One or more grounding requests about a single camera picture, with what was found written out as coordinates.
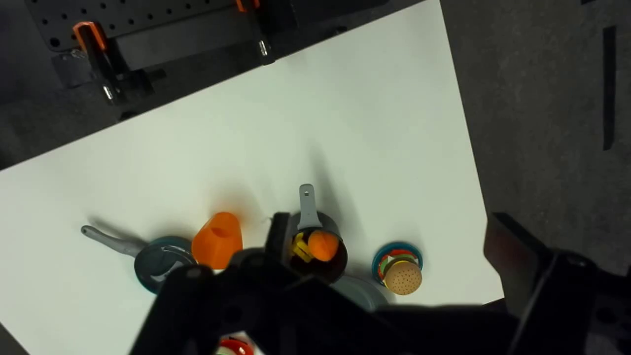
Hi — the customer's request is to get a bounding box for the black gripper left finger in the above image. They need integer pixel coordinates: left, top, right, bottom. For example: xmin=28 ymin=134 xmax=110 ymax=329
xmin=130 ymin=262 xmax=290 ymax=355

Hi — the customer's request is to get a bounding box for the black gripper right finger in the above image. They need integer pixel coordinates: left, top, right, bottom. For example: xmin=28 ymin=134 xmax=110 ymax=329
xmin=483 ymin=213 xmax=631 ymax=355

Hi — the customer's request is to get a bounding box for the toy burger on teal coaster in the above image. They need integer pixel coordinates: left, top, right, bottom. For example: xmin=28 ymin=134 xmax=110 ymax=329
xmin=371 ymin=240 xmax=422 ymax=296

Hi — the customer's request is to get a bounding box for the gray plate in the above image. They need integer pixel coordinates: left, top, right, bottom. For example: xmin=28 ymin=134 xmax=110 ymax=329
xmin=333 ymin=274 xmax=390 ymax=311

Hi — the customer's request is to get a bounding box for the dark frying pan gray handle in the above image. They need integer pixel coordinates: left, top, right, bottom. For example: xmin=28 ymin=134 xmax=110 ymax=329
xmin=81 ymin=225 xmax=195 ymax=294

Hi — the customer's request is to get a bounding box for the orange plastic cup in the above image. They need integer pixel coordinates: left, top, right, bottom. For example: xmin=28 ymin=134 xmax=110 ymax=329
xmin=191 ymin=211 xmax=242 ymax=270

